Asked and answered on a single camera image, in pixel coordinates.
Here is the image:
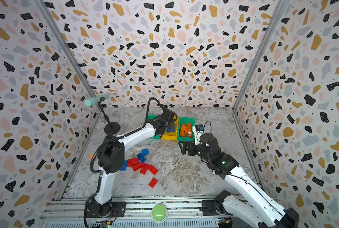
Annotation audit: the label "green push button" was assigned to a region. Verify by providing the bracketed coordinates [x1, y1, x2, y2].
[151, 203, 168, 224]

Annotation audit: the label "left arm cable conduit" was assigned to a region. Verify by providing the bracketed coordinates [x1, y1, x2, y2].
[83, 97, 170, 228]

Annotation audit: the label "red lego brick middle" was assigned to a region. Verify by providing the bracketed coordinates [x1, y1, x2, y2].
[132, 162, 143, 171]

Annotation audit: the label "blue lego brick top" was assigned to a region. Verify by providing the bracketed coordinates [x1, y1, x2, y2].
[142, 149, 149, 156]

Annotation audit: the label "lone red lego brick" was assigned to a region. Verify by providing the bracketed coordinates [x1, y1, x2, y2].
[148, 178, 158, 189]

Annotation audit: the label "right green bin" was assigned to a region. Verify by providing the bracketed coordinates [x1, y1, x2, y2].
[177, 117, 195, 141]

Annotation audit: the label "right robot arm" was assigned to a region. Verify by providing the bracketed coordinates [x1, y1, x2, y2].
[179, 124, 300, 228]

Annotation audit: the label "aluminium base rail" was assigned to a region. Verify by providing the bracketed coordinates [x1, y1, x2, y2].
[37, 195, 285, 228]

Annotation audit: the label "left green bin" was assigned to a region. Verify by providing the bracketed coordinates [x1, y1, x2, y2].
[145, 115, 162, 139]

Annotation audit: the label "green microphone on stand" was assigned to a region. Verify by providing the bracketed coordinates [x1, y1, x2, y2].
[84, 94, 121, 135]

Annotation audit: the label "green bin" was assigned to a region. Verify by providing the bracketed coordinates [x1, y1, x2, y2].
[145, 115, 162, 139]
[177, 117, 195, 141]

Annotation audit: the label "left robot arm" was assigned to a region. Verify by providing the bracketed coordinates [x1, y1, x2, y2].
[84, 108, 178, 218]

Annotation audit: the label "red lego brick right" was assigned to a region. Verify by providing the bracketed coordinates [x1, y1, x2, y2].
[148, 165, 158, 175]

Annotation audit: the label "yellow middle bin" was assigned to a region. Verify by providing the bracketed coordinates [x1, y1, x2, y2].
[161, 117, 179, 141]

